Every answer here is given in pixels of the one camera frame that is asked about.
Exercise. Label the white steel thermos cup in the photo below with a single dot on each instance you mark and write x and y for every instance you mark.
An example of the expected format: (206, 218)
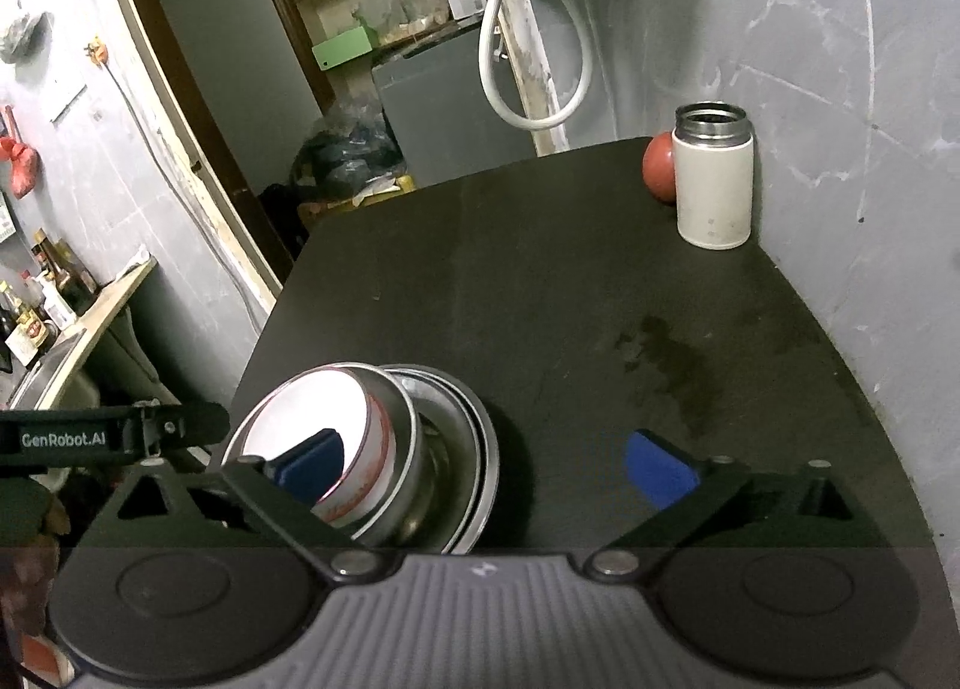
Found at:
(714, 165)

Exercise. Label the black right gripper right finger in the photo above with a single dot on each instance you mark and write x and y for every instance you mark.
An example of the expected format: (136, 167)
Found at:
(721, 503)

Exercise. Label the red plastic bag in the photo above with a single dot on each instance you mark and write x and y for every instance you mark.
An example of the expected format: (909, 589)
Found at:
(23, 159)

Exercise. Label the green box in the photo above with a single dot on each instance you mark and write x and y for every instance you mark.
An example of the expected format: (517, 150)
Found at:
(345, 47)

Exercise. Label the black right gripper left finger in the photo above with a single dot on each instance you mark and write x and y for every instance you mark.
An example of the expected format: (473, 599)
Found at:
(243, 503)

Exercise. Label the steel bowl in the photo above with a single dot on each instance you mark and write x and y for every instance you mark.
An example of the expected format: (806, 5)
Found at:
(390, 512)

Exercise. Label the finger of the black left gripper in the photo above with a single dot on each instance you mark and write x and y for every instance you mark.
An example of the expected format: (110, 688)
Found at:
(164, 428)

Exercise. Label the red round fruit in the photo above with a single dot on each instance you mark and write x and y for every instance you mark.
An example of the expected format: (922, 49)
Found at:
(657, 168)

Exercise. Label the white bowl red rim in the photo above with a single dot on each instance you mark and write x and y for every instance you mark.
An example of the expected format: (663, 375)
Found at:
(326, 440)

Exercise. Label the person's left hand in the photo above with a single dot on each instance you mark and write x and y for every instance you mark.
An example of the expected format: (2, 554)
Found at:
(29, 566)

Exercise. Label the black garbage bag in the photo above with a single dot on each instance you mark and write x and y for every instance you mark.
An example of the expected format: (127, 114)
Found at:
(350, 146)

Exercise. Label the yellow box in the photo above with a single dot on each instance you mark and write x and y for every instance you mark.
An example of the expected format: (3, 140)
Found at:
(380, 189)

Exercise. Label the wooden kitchen counter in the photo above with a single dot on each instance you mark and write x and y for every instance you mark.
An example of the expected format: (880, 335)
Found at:
(98, 355)

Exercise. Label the dark grey cabinet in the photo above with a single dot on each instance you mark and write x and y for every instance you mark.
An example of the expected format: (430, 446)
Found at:
(433, 100)

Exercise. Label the steel plate with sticker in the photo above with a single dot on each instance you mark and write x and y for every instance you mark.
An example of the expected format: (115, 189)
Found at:
(463, 470)

